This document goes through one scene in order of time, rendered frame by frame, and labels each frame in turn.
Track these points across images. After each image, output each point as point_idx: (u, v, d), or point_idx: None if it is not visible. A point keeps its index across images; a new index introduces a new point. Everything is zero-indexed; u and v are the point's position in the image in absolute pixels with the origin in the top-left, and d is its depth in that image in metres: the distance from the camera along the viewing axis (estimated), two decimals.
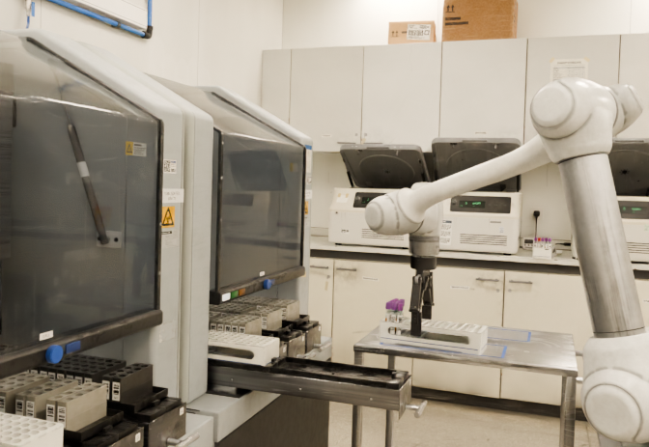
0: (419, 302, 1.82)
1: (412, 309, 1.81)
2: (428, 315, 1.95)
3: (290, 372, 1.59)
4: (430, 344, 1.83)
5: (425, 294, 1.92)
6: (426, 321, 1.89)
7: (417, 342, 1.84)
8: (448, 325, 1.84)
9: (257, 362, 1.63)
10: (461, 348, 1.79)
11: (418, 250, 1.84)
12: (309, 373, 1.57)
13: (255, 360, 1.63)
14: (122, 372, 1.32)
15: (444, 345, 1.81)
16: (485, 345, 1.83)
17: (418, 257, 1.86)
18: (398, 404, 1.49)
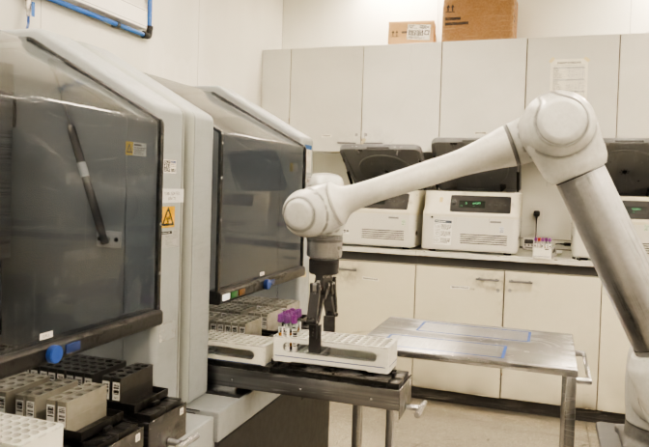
0: (318, 314, 1.55)
1: (310, 321, 1.54)
2: (331, 326, 1.68)
3: (290, 372, 1.59)
4: (330, 361, 1.56)
5: (326, 303, 1.66)
6: (327, 335, 1.62)
7: (316, 359, 1.57)
8: (352, 340, 1.58)
9: (257, 362, 1.63)
10: (365, 365, 1.53)
11: (317, 252, 1.57)
12: (309, 373, 1.57)
13: (255, 360, 1.63)
14: (122, 372, 1.32)
15: (347, 363, 1.55)
16: (394, 361, 1.58)
17: (318, 260, 1.59)
18: (398, 404, 1.49)
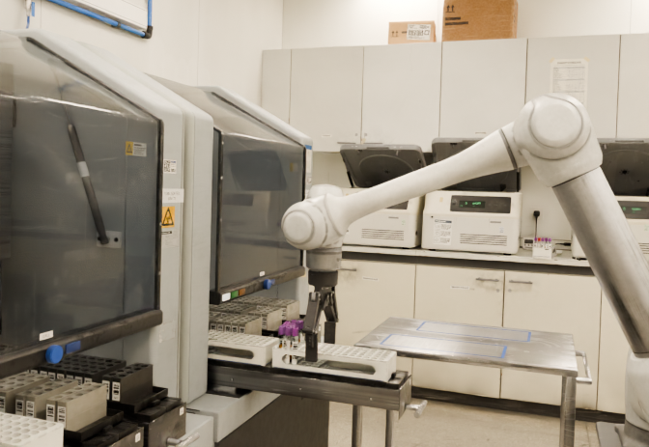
0: (315, 322, 1.54)
1: (306, 330, 1.53)
2: (332, 332, 1.70)
3: (290, 372, 1.59)
4: (329, 374, 1.56)
5: (327, 312, 1.67)
6: (326, 348, 1.62)
7: (315, 372, 1.57)
8: (351, 352, 1.58)
9: (257, 362, 1.63)
10: (364, 378, 1.53)
11: (316, 264, 1.57)
12: (309, 373, 1.57)
13: (255, 360, 1.63)
14: (122, 372, 1.32)
15: (346, 376, 1.55)
16: None
17: (317, 271, 1.59)
18: (398, 404, 1.49)
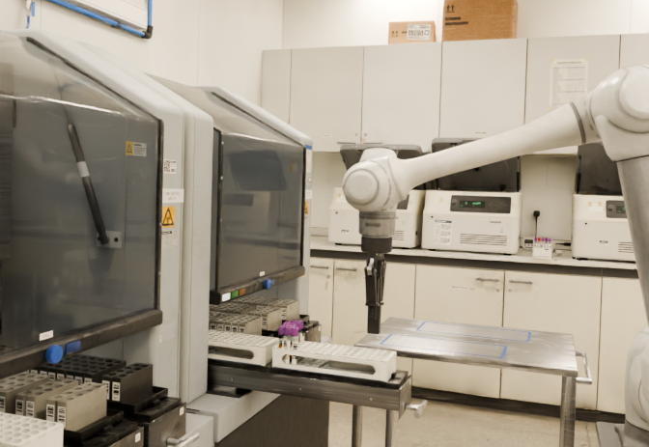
0: None
1: None
2: (371, 319, 1.56)
3: (290, 372, 1.59)
4: (329, 374, 1.56)
5: None
6: (326, 348, 1.62)
7: (315, 372, 1.57)
8: (351, 352, 1.58)
9: (257, 362, 1.63)
10: (364, 378, 1.53)
11: None
12: (309, 373, 1.57)
13: (255, 360, 1.63)
14: (122, 372, 1.32)
15: (346, 376, 1.55)
16: None
17: None
18: (398, 404, 1.49)
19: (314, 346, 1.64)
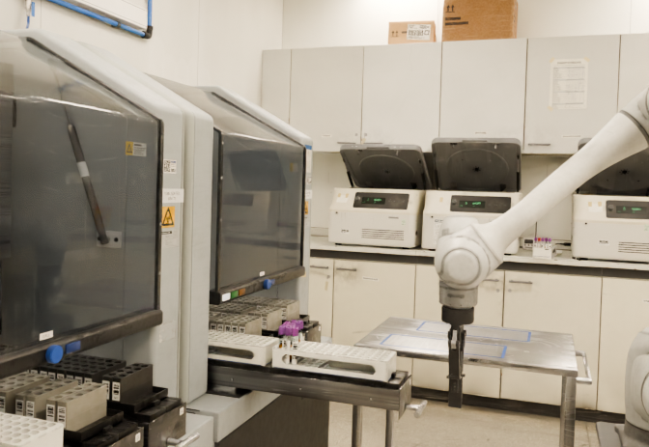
0: None
1: None
2: (453, 392, 1.50)
3: (290, 372, 1.59)
4: (329, 374, 1.56)
5: None
6: (326, 348, 1.62)
7: (315, 372, 1.57)
8: (351, 352, 1.58)
9: (257, 362, 1.63)
10: (364, 378, 1.53)
11: None
12: (309, 373, 1.57)
13: (255, 360, 1.63)
14: (122, 372, 1.32)
15: (346, 376, 1.55)
16: None
17: None
18: (398, 404, 1.49)
19: (314, 346, 1.64)
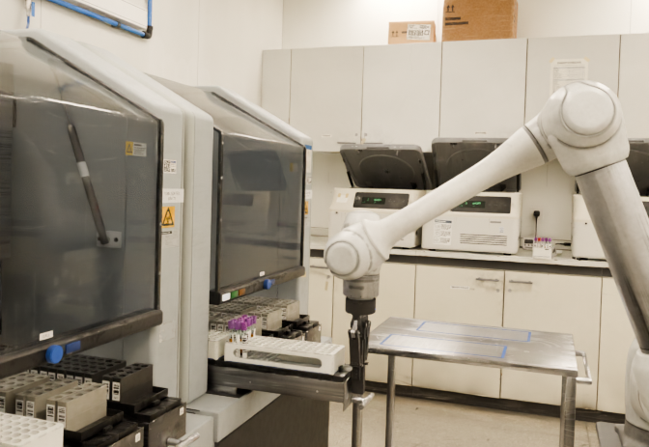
0: None
1: None
2: (355, 379, 1.58)
3: (240, 365, 1.63)
4: (278, 367, 1.61)
5: None
6: (277, 342, 1.67)
7: (265, 365, 1.62)
8: (299, 347, 1.63)
9: (210, 356, 1.67)
10: None
11: None
12: (259, 366, 1.62)
13: (208, 354, 1.67)
14: (122, 372, 1.32)
15: (294, 369, 1.59)
16: None
17: None
18: (343, 396, 1.53)
19: (266, 340, 1.68)
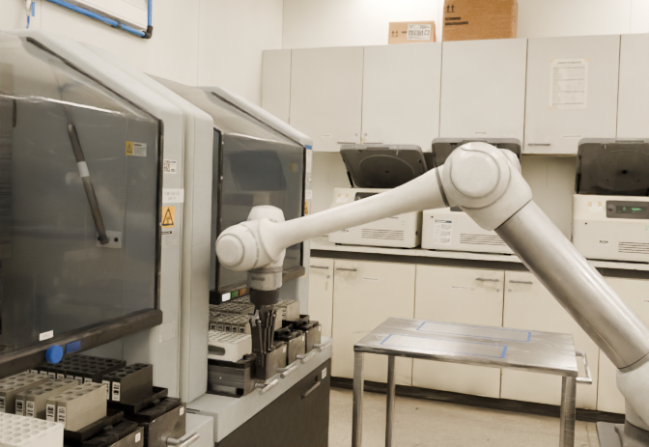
0: None
1: None
2: (258, 366, 1.66)
3: None
4: None
5: (262, 337, 1.67)
6: None
7: None
8: (208, 336, 1.71)
9: None
10: (215, 359, 1.66)
11: None
12: None
13: None
14: (122, 372, 1.32)
15: None
16: None
17: None
18: (243, 381, 1.62)
19: None
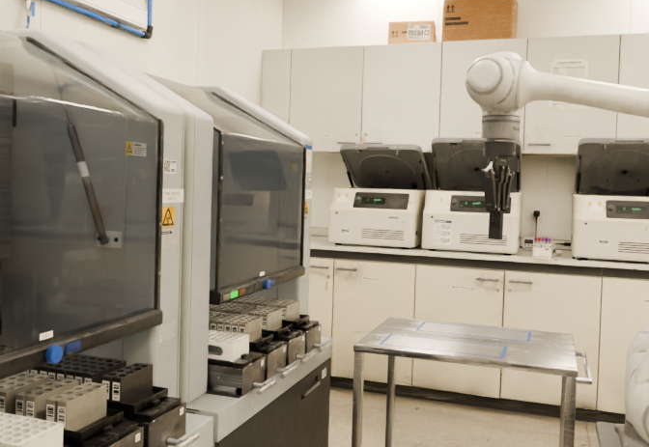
0: (495, 197, 1.54)
1: (489, 206, 1.54)
2: None
3: None
4: None
5: None
6: None
7: None
8: None
9: None
10: None
11: (490, 131, 1.53)
12: None
13: None
14: (122, 372, 1.32)
15: None
16: None
17: (491, 141, 1.55)
18: (241, 381, 1.62)
19: None
